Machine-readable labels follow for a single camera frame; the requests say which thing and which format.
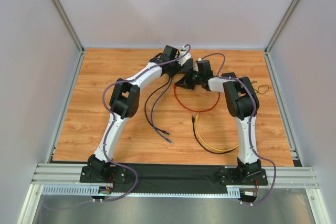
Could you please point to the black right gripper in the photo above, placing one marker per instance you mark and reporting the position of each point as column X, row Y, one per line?
column 191, row 80

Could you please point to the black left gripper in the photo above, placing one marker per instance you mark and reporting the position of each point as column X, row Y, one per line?
column 185, row 66

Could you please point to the black network switch box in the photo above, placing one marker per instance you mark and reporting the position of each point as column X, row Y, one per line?
column 189, row 64

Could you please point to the black power adapter with cord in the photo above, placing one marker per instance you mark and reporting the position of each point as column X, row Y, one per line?
column 259, row 85

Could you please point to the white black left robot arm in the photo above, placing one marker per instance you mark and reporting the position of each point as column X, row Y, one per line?
column 121, row 100

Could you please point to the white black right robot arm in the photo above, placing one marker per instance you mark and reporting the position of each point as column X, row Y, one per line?
column 242, row 103

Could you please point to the black cloth strip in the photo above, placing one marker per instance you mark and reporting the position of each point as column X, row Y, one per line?
column 178, row 179

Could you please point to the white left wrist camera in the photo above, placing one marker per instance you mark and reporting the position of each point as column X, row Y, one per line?
column 184, row 54

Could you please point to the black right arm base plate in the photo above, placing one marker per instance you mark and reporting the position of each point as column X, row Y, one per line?
column 230, row 175

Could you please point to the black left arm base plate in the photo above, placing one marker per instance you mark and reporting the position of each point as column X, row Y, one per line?
column 120, row 175

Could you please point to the aluminium right frame post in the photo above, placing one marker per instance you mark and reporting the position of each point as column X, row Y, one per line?
column 285, row 19

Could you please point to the aluminium frame post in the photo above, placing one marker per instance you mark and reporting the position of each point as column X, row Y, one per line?
column 285, row 19
column 67, row 23

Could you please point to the aluminium left frame post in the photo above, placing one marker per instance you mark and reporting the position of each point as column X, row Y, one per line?
column 67, row 23

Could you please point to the aluminium front frame rail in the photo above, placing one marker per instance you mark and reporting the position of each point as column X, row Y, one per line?
column 69, row 174

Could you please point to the grey slotted cable duct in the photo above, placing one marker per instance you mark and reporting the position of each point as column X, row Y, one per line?
column 84, row 190

